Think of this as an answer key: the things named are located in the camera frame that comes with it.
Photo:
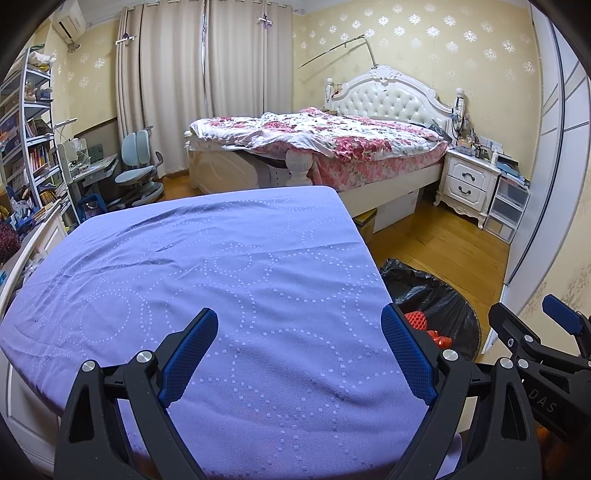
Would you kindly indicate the thin metal net pole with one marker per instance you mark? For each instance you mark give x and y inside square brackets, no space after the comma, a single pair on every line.
[341,45]

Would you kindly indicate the white desk lamp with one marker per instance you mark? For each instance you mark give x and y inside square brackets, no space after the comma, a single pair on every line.
[64,123]

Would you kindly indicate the white sliding wardrobe door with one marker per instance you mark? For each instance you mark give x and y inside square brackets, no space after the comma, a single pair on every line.
[549,138]

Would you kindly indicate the clear plastic drawer unit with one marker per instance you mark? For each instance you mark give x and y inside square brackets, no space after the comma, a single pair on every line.
[508,207]

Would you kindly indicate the blue plastic stool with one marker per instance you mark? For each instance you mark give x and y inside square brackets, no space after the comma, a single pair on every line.
[92,204]

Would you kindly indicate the white tufted bed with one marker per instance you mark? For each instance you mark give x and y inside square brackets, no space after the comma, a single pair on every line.
[388,97]

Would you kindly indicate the white air conditioner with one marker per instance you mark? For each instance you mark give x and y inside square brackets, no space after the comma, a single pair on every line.
[69,21]

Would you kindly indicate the cluster of small bottles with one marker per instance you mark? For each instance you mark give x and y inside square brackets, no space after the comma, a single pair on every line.
[475,141]

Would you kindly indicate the pink floral quilt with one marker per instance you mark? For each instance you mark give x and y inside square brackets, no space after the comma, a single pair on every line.
[346,138]

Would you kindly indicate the stack of books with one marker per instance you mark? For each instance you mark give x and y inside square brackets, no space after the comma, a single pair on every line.
[512,168]

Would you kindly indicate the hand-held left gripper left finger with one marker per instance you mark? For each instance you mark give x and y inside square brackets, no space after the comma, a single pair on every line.
[189,355]

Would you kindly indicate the orange foam fruit net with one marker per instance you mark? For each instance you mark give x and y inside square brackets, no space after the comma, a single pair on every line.
[415,319]

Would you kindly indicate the purple dotted tablecloth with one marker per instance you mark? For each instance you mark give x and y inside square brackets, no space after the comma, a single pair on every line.
[231,277]

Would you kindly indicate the white desktop appliance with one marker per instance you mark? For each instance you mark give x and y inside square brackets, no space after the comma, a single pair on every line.
[74,153]

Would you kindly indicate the white bookshelf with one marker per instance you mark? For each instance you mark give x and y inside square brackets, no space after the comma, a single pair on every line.
[27,138]

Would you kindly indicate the white cardboard box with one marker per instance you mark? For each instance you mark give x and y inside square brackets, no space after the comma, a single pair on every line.
[395,210]

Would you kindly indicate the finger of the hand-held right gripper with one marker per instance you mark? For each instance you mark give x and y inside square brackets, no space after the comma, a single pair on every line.
[561,314]
[503,323]

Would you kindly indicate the brown cardboard box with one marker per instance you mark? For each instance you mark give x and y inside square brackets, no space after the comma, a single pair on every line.
[367,226]

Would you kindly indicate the white nightstand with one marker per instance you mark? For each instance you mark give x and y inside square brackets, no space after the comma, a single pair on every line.
[466,180]

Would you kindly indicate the beige curtain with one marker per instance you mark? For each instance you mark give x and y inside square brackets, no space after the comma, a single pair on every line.
[161,83]
[249,60]

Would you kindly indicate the black-lined trash bin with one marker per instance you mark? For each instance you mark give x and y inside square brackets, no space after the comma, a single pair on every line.
[438,300]

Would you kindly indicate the red plastic wrapper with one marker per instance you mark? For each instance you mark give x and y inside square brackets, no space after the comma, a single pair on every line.
[441,340]

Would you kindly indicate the maroon fuzzy cloth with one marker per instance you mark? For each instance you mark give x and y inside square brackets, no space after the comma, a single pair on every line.
[9,244]

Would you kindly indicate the pale blue desk chair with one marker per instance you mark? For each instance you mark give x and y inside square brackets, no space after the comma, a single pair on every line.
[138,177]

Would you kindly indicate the grey study desk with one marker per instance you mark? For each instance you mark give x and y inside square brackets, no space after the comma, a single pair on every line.
[94,170]

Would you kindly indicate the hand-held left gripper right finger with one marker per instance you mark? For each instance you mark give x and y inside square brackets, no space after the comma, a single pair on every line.
[408,355]

